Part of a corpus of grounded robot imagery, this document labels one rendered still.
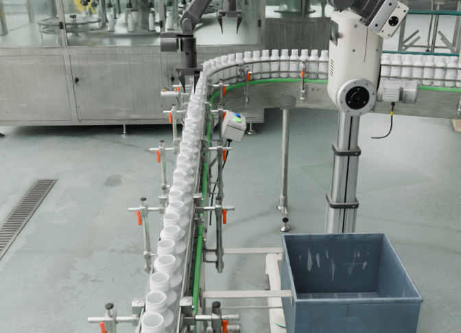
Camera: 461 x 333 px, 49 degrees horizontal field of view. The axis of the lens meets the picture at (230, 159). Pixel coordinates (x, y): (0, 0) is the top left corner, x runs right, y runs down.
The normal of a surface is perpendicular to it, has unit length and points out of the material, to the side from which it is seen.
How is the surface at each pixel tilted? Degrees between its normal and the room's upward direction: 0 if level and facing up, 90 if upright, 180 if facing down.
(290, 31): 90
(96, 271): 0
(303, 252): 90
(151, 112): 90
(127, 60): 90
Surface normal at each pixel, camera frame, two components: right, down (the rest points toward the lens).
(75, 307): -0.01, -0.92
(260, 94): 0.43, 0.34
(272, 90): 0.15, 0.39
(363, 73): 0.01, 0.55
